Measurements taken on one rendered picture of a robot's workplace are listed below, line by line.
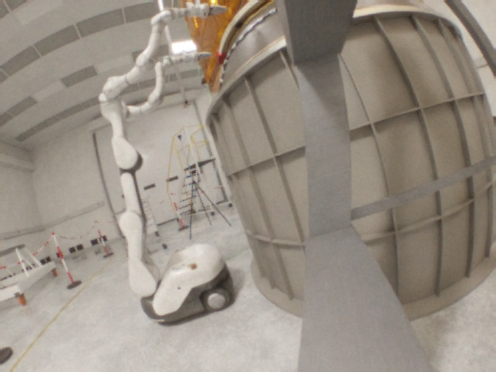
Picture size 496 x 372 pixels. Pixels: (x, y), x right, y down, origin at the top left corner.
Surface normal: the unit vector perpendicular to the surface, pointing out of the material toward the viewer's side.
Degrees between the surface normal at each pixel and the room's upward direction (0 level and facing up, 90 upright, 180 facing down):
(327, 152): 93
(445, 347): 0
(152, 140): 90
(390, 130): 90
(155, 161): 90
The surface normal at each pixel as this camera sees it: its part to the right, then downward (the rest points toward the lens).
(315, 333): -0.32, -0.95
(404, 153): -0.41, 0.19
